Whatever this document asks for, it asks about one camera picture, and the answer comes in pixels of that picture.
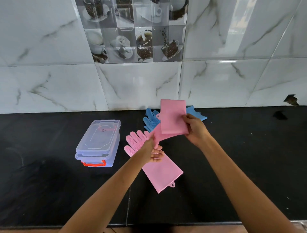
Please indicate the blue silicone glove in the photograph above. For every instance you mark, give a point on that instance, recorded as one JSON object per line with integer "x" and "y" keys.
{"x": 195, "y": 115}
{"x": 151, "y": 118}

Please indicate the clear plastic storage box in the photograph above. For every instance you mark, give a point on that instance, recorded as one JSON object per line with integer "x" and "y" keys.
{"x": 96, "y": 156}

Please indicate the person's right thumb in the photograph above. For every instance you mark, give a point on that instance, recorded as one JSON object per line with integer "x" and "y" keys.
{"x": 188, "y": 118}

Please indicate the dark brown scrap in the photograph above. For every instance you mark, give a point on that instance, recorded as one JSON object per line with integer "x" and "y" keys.
{"x": 291, "y": 99}

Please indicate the clear plastic box lid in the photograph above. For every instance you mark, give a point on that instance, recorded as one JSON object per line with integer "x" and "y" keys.
{"x": 100, "y": 134}

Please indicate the person's left hand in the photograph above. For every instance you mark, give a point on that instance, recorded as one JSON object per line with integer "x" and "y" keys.
{"x": 148, "y": 151}

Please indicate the person's right hand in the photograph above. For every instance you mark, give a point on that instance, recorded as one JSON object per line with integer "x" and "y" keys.
{"x": 197, "y": 132}

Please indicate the pink silicone glove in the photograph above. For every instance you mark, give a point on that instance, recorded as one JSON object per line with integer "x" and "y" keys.
{"x": 172, "y": 117}
{"x": 163, "y": 175}

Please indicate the person's right forearm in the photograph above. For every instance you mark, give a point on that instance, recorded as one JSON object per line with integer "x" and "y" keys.
{"x": 239, "y": 187}

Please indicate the person's left fingers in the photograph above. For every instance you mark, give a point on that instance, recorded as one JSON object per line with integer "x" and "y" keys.
{"x": 158, "y": 154}

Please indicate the person's left forearm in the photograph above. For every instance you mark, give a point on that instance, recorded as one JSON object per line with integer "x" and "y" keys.
{"x": 108, "y": 192}

